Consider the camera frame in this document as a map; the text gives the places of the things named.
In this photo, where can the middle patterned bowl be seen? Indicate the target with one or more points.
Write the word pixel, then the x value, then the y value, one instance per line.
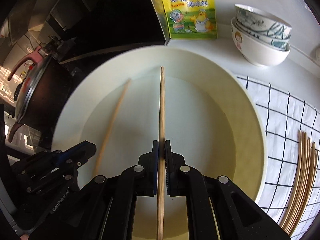
pixel 271 41

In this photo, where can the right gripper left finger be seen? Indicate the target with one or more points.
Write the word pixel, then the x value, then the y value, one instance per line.
pixel 105 207

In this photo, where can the patterned bowl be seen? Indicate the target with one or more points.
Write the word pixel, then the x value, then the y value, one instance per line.
pixel 271 41
pixel 262 22

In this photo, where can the wooden chopstick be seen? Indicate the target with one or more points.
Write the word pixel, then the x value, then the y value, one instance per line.
pixel 300 188
pixel 299 185
pixel 301 180
pixel 109 129
pixel 304 187
pixel 161 160
pixel 285 222

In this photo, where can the white cartoon bowl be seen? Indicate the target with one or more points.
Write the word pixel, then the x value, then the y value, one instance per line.
pixel 255 51

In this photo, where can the white grid cloth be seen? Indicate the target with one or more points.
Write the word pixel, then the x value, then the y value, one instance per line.
pixel 283 116

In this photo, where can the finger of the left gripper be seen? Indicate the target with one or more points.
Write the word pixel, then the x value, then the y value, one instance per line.
pixel 79 153

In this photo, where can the yellow seasoning pouch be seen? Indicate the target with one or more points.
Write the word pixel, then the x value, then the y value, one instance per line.
pixel 191 19

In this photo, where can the glass pot lid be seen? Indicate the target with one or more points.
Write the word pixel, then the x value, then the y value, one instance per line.
pixel 39 58

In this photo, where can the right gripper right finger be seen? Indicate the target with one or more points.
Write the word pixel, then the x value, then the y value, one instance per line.
pixel 216 207

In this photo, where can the dark cooking pot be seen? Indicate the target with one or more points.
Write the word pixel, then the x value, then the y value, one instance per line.
pixel 48 99

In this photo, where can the top patterned bowl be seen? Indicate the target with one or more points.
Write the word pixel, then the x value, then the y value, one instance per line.
pixel 262 22

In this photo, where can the cream round tray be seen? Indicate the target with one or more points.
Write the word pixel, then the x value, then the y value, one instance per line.
pixel 202 109

